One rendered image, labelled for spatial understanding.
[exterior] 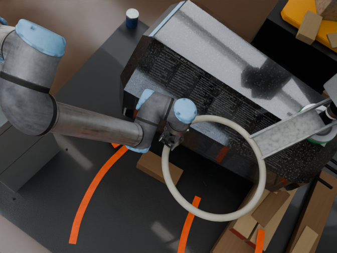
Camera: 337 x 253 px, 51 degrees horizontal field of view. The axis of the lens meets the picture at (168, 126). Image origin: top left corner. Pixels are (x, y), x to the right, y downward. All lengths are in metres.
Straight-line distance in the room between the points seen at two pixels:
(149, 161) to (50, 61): 1.62
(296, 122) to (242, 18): 1.73
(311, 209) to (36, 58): 2.26
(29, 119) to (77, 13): 2.29
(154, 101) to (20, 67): 0.59
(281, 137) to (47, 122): 1.16
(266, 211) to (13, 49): 1.95
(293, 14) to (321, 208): 1.35
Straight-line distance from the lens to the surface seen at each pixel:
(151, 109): 1.30
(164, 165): 1.50
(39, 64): 0.86
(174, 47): 1.94
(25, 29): 0.87
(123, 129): 1.18
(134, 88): 2.02
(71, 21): 3.08
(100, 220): 2.43
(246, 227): 2.40
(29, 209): 2.49
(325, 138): 1.96
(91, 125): 1.05
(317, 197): 2.78
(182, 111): 1.29
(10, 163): 2.14
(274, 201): 2.49
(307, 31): 2.33
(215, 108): 1.93
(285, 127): 1.76
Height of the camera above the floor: 2.43
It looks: 67 degrees down
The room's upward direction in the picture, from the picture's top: 22 degrees clockwise
